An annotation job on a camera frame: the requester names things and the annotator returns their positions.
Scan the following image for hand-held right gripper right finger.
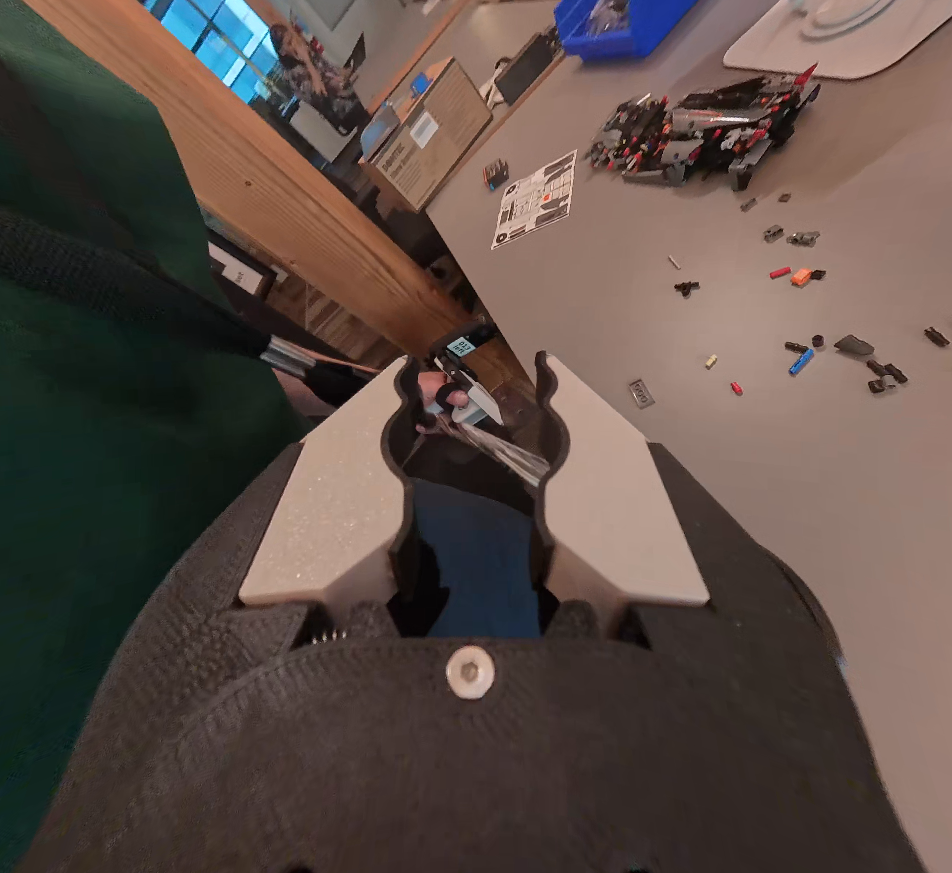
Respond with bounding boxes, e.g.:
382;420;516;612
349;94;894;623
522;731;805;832
530;350;711;630

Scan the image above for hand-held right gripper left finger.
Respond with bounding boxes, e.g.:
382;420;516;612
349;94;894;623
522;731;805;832
237;354;447;614

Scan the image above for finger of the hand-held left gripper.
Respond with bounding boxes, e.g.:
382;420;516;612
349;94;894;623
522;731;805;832
456;377;508;429

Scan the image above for clear plastic bag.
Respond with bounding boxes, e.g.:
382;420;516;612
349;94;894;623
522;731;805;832
437;412;553;489

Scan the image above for lego pieces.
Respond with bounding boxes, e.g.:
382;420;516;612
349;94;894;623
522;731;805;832
665;192;952;398

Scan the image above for dark grey lego car model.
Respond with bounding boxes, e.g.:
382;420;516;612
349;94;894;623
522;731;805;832
586;62;824;192

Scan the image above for lego sticker sheet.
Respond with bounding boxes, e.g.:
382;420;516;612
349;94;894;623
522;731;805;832
489;149;580;251

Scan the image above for person's left hand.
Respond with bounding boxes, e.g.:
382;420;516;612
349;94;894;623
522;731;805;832
415;372;471;437

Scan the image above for person's dark blue trousers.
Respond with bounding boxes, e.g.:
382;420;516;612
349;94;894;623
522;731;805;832
413;475;547;640

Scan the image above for cardboard box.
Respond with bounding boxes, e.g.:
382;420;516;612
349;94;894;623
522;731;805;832
359;57;494;214

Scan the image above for wooden plank partition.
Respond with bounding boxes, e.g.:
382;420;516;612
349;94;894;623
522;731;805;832
0;0;536;413

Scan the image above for white adjustable book stand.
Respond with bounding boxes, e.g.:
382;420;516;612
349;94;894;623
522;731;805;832
723;0;952;82

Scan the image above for black woven strap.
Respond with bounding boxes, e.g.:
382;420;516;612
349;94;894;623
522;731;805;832
0;210;317;377

